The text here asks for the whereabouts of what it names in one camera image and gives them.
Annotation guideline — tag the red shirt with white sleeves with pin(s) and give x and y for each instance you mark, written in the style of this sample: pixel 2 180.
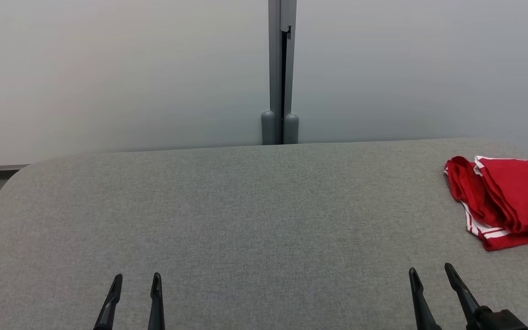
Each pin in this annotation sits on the red shirt with white sleeves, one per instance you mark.
pixel 470 192

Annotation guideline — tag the grey vertical door frame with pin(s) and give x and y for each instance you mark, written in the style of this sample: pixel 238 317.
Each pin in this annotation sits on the grey vertical door frame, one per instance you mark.
pixel 275 55

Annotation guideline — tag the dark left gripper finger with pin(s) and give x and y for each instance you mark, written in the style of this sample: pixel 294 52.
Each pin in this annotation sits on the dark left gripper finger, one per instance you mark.
pixel 156 307
pixel 108 307

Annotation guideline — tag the grey cylindrical post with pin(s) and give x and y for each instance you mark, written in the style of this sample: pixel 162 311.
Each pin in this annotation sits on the grey cylindrical post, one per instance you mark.
pixel 291 130
pixel 268 128

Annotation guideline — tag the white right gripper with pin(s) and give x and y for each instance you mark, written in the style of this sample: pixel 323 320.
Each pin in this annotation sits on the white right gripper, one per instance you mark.
pixel 497 321

